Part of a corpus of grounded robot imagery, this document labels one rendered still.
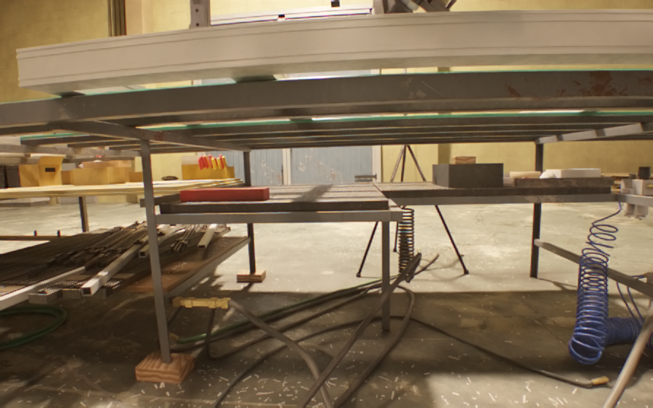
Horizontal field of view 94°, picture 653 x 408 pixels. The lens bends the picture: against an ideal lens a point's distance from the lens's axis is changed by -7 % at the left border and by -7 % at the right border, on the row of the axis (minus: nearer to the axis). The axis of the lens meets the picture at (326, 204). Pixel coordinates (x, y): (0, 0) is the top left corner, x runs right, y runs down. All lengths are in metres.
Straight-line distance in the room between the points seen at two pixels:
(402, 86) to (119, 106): 0.55
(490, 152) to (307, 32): 7.22
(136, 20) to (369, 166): 5.90
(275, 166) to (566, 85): 6.81
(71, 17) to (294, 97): 9.83
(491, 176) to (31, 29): 10.67
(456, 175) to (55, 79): 1.32
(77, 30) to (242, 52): 9.61
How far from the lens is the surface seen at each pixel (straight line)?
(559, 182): 1.57
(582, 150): 8.62
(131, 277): 1.36
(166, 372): 1.29
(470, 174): 1.49
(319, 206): 0.99
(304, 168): 7.17
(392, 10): 0.65
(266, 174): 7.33
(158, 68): 0.67
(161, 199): 1.25
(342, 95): 0.62
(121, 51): 0.72
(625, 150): 9.18
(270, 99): 0.64
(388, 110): 0.87
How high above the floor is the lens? 0.69
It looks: 7 degrees down
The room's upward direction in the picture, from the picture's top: 2 degrees counter-clockwise
